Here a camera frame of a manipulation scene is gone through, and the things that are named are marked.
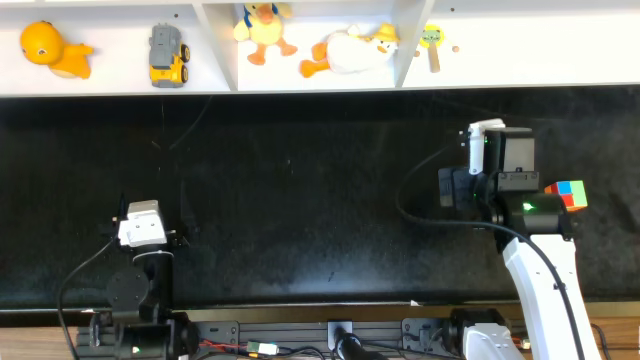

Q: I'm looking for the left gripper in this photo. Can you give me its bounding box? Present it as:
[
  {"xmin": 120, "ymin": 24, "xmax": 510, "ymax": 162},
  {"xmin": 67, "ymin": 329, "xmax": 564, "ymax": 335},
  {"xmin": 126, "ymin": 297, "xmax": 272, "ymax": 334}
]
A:
[{"xmin": 102, "ymin": 192, "xmax": 192, "ymax": 252}]

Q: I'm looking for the yellow rubber duck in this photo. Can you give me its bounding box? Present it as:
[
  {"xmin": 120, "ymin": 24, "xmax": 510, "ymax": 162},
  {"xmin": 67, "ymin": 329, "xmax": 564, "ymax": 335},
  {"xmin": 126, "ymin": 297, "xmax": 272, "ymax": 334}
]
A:
[{"xmin": 19, "ymin": 19, "xmax": 96, "ymax": 81}]

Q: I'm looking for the yellow and green rattle drum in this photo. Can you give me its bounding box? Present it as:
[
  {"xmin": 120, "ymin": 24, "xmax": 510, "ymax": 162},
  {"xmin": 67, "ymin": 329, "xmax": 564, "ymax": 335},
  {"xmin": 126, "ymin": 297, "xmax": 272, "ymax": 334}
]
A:
[{"xmin": 413, "ymin": 23, "xmax": 461, "ymax": 75}]

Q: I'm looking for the many-coloured puzzle cube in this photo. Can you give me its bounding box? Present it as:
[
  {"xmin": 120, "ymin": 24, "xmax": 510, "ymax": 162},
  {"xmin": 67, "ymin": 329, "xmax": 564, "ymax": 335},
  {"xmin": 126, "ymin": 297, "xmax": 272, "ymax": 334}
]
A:
[{"xmin": 543, "ymin": 179, "xmax": 590, "ymax": 214}]

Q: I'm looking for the grey and yellow toy truck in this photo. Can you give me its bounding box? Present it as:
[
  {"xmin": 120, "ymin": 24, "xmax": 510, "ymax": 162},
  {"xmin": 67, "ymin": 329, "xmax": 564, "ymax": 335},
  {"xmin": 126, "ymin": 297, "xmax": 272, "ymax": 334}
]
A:
[{"xmin": 147, "ymin": 22, "xmax": 192, "ymax": 90}]

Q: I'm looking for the yellow plush duck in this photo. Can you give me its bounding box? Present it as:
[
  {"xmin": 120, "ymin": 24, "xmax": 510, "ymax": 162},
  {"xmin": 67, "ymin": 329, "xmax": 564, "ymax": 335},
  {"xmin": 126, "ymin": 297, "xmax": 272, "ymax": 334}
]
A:
[{"xmin": 232, "ymin": 2, "xmax": 300, "ymax": 67}]

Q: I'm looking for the white plush goose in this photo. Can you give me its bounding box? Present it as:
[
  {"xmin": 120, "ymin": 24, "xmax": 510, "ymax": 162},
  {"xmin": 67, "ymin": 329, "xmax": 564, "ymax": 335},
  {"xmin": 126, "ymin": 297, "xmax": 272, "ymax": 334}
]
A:
[{"xmin": 298, "ymin": 22, "xmax": 402, "ymax": 80}]

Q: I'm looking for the white shelf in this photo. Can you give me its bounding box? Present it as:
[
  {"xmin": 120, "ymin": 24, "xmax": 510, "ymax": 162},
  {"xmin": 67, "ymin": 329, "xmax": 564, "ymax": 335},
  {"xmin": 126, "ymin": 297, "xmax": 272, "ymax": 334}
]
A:
[{"xmin": 0, "ymin": 0, "xmax": 640, "ymax": 99}]

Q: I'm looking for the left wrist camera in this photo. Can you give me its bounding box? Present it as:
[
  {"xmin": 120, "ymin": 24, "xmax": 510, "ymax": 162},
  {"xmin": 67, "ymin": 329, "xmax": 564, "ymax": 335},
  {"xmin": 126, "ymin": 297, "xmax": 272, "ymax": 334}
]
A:
[{"xmin": 116, "ymin": 199, "xmax": 169, "ymax": 249}]

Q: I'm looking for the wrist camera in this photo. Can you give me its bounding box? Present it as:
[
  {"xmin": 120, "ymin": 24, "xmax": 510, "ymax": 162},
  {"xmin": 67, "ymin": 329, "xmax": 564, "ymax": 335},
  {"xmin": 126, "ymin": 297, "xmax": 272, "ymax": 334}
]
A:
[
  {"xmin": 116, "ymin": 199, "xmax": 169, "ymax": 249},
  {"xmin": 459, "ymin": 118, "xmax": 508, "ymax": 176}
]

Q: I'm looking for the black cable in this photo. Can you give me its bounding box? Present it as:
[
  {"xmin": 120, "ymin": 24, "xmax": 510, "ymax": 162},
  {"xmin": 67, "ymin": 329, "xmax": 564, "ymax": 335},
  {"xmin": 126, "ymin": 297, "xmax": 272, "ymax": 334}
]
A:
[
  {"xmin": 55, "ymin": 238, "xmax": 121, "ymax": 360},
  {"xmin": 394, "ymin": 143, "xmax": 612, "ymax": 360}
]

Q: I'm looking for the mounting rail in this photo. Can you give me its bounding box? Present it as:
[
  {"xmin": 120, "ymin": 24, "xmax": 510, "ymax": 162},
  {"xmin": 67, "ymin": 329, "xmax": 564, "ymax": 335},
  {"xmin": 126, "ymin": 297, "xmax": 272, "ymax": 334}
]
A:
[{"xmin": 74, "ymin": 318, "xmax": 534, "ymax": 360}]

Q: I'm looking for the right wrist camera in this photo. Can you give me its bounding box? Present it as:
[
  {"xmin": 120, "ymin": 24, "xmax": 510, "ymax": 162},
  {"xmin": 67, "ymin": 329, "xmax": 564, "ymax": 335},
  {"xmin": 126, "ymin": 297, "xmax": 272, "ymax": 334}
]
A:
[{"xmin": 459, "ymin": 118, "xmax": 508, "ymax": 176}]

